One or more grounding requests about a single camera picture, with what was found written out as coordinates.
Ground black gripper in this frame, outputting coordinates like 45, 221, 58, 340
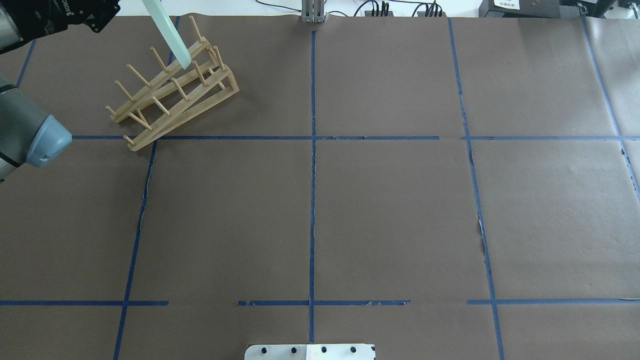
0, 0, 121, 53

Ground light green round plate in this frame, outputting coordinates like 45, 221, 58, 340
142, 0, 192, 69

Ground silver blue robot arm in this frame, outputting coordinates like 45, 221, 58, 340
0, 0, 121, 181

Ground wooden plate rack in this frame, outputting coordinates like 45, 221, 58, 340
105, 14, 240, 152

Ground black orange power strip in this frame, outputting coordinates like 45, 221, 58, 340
355, 0, 392, 18
412, 0, 446, 18

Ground brown paper table cover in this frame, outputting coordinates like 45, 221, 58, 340
1, 15, 640, 360

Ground black computer box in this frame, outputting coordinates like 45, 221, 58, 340
478, 0, 585, 19

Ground aluminium frame post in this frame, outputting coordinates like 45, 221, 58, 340
301, 0, 327, 24

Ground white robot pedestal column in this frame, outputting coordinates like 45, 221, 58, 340
244, 343, 377, 360

